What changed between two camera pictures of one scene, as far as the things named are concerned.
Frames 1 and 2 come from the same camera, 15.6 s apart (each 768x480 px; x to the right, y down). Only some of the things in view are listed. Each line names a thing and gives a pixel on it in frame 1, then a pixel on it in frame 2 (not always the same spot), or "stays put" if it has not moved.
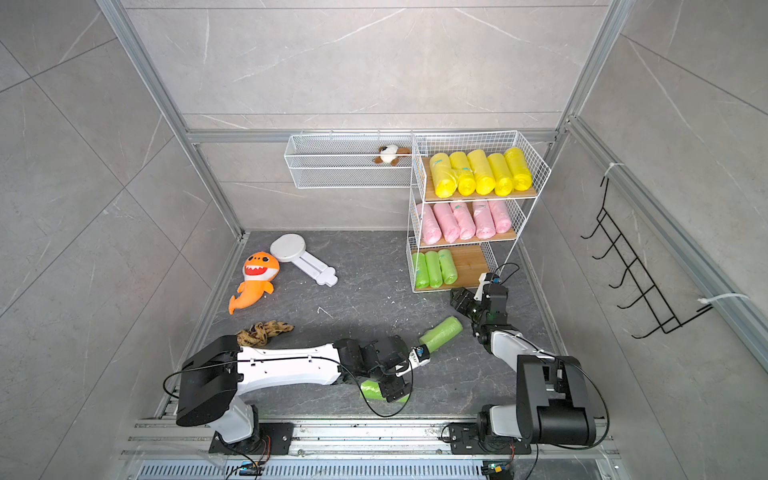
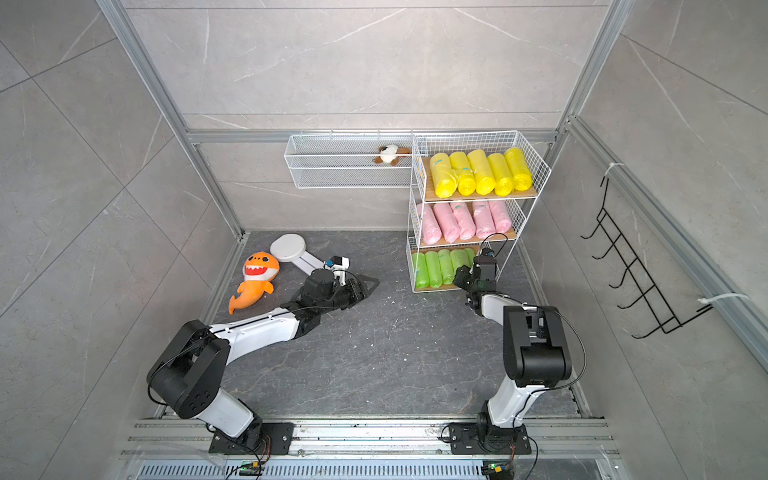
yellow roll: x=442 y=175 stays put
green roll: x=434 y=269 stays put
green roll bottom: x=371 y=389 → x=470 y=256
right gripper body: x=468 y=305 → x=465 y=280
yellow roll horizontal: x=502 y=174 stays put
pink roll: x=431 y=230 stays put
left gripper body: x=395 y=387 → x=343 y=297
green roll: x=421 y=271 stays put
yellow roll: x=465 y=178 stays put
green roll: x=441 y=334 → x=459 y=258
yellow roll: x=483 y=174 stays put
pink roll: x=484 y=220 stays put
